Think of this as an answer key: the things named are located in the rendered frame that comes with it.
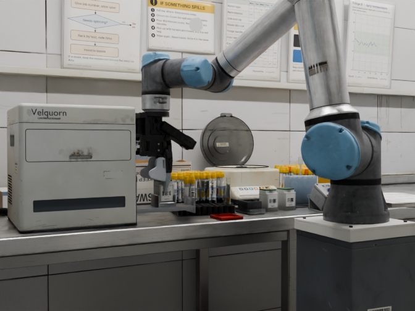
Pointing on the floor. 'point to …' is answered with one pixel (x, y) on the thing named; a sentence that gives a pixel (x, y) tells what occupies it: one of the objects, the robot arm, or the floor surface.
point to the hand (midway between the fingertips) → (163, 187)
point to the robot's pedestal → (354, 274)
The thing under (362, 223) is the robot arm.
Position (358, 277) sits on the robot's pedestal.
